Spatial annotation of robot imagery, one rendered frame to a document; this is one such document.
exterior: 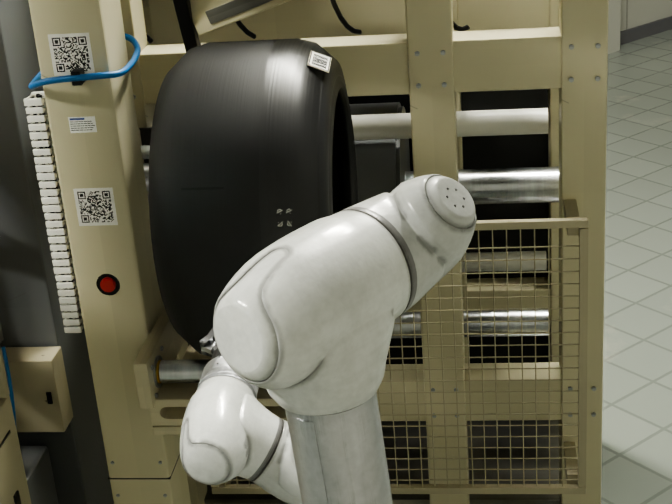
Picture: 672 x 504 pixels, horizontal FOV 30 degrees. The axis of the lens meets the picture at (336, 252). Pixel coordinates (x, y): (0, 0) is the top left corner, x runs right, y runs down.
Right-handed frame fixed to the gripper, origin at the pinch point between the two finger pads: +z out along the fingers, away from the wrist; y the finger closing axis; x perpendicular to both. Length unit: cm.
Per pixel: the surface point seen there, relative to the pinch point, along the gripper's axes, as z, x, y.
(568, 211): 71, 26, -57
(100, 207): 25.5, -4.5, 31.8
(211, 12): 68, -25, 15
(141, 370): 10.2, 21.9, 25.0
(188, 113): 18.3, -26.3, 10.3
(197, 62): 30.6, -30.3, 10.5
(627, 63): 522, 191, -122
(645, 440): 118, 132, -84
